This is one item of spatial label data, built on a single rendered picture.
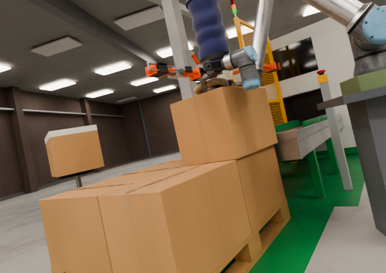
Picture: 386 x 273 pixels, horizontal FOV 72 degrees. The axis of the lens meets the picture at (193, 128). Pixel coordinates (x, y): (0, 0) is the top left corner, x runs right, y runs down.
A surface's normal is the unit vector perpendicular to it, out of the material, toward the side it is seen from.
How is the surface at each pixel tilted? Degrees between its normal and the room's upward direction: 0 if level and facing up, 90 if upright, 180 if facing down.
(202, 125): 90
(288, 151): 90
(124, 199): 90
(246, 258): 90
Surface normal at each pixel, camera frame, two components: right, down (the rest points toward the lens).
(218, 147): -0.61, 0.11
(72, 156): 0.53, -0.15
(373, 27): -0.28, 0.11
